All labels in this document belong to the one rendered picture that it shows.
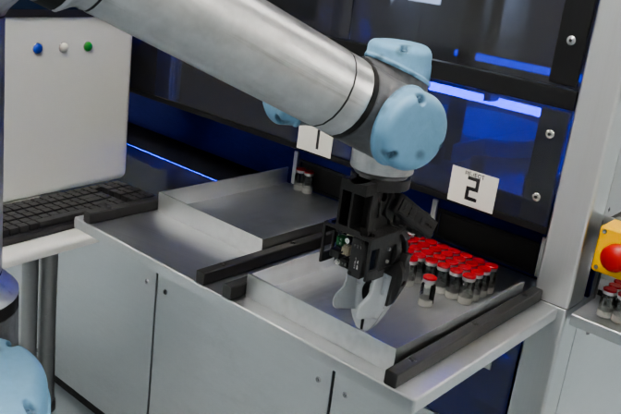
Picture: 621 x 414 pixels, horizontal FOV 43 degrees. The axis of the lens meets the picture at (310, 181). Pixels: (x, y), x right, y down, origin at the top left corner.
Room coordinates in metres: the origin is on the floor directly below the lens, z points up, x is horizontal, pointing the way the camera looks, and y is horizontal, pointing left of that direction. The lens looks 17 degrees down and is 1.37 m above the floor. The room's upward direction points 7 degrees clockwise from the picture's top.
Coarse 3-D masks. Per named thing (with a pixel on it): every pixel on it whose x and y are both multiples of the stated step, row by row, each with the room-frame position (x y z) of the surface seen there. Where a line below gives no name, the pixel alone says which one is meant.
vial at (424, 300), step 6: (426, 282) 1.05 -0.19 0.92; (432, 282) 1.05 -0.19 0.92; (420, 288) 1.05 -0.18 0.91; (426, 288) 1.05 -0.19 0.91; (432, 288) 1.05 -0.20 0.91; (420, 294) 1.05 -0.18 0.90; (426, 294) 1.05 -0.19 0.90; (432, 294) 1.05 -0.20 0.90; (420, 300) 1.05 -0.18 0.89; (426, 300) 1.04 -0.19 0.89; (426, 306) 1.04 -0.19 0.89
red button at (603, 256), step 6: (612, 246) 1.05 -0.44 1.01; (618, 246) 1.04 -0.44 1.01; (606, 252) 1.04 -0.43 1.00; (612, 252) 1.04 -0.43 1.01; (618, 252) 1.03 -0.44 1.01; (600, 258) 1.05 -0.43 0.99; (606, 258) 1.04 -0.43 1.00; (612, 258) 1.04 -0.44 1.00; (618, 258) 1.03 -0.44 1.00; (606, 264) 1.04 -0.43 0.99; (612, 264) 1.04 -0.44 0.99; (618, 264) 1.03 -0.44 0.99; (612, 270) 1.04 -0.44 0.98; (618, 270) 1.03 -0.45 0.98
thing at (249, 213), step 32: (160, 192) 1.31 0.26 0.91; (192, 192) 1.37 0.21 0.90; (224, 192) 1.43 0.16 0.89; (256, 192) 1.48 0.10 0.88; (288, 192) 1.51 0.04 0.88; (192, 224) 1.25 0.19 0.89; (224, 224) 1.21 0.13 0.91; (256, 224) 1.30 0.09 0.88; (288, 224) 1.32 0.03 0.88; (320, 224) 1.26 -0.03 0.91
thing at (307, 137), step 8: (304, 128) 1.45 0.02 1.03; (312, 128) 1.44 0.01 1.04; (304, 136) 1.45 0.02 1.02; (312, 136) 1.44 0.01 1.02; (320, 136) 1.43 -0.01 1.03; (328, 136) 1.41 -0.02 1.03; (304, 144) 1.45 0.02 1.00; (312, 144) 1.44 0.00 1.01; (320, 144) 1.42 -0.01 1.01; (328, 144) 1.41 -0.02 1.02; (312, 152) 1.43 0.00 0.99; (320, 152) 1.42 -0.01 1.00; (328, 152) 1.41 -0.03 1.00
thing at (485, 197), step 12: (456, 168) 1.24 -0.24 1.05; (456, 180) 1.24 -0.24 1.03; (468, 180) 1.23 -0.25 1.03; (492, 180) 1.20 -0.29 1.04; (456, 192) 1.24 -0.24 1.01; (480, 192) 1.21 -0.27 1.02; (492, 192) 1.20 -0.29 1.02; (468, 204) 1.22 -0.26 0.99; (480, 204) 1.21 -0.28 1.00; (492, 204) 1.20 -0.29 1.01
